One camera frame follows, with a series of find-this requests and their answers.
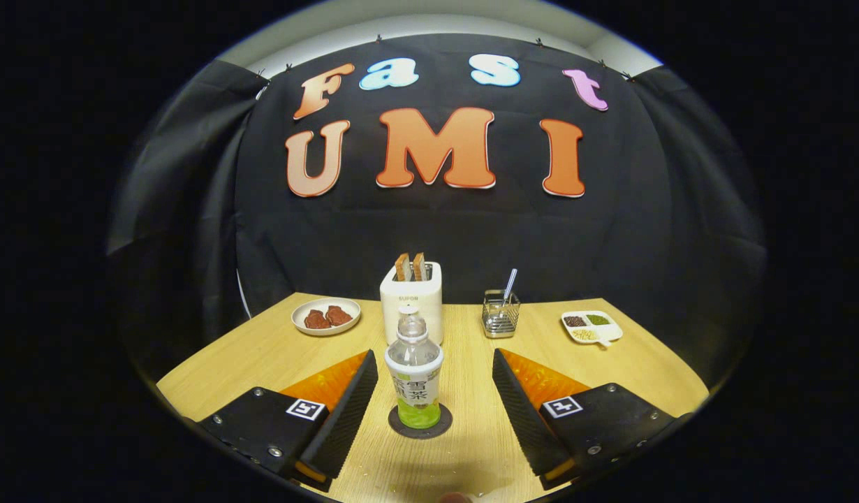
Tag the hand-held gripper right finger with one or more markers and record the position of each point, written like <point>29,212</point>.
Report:
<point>524,412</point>

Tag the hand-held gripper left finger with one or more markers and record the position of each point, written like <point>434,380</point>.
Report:
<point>346,412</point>

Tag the dark round coaster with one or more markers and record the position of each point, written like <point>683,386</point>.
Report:
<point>396,426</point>

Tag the clear juice bottle green base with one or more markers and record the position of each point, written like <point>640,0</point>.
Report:
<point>414,370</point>

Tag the wooden table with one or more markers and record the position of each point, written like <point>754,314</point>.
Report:
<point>457,363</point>

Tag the white round plate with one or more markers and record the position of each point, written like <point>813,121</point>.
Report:
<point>300,327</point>

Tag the brown meat piece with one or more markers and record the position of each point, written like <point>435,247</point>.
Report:
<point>339,315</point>
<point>316,320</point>

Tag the white divided dish with beans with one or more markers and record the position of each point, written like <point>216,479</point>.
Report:
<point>611,330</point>

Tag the white straw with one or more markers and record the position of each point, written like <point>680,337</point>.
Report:
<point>510,285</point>

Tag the white toaster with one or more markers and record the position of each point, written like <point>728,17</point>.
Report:
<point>429,300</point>

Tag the toast slice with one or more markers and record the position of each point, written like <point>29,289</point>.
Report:
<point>401,267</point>
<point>419,267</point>

